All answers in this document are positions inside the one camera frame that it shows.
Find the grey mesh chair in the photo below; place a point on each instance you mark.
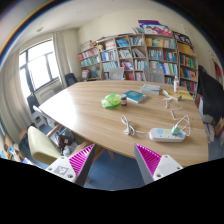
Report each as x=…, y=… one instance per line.
x=154, y=75

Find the white power strip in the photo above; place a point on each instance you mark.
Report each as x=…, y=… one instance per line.
x=166, y=135

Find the white curtain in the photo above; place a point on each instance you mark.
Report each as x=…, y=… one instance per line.
x=61, y=57

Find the black jacket on chair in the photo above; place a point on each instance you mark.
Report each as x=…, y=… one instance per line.
x=213, y=94

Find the small dark jar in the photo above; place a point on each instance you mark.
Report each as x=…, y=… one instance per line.
x=123, y=99

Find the mint green charger plug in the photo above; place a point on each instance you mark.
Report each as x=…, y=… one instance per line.
x=175, y=130

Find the yellow paper folder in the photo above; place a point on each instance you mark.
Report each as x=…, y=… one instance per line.
x=184, y=94

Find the wooden bookshelf with books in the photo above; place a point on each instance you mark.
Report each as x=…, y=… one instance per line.
x=174, y=54

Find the clear bottle red label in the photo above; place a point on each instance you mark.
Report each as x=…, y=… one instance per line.
x=176, y=85

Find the white pen-like object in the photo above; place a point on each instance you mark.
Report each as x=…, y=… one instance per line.
x=166, y=94

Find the white radiator heater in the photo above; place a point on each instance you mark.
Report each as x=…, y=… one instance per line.
x=45, y=93

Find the dark blue office chair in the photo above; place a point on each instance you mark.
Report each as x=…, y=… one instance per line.
x=70, y=79

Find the teal book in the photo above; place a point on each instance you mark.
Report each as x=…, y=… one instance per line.
x=135, y=96

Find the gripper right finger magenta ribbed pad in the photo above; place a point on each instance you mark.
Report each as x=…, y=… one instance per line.
x=154, y=166

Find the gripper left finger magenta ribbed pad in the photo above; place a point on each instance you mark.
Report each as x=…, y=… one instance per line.
x=74, y=168

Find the grey chair behind table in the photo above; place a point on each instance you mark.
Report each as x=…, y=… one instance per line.
x=116, y=73

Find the grey book stack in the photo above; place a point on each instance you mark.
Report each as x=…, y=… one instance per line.
x=150, y=89

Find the window with dark frame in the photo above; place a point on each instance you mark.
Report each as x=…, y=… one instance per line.
x=37, y=67

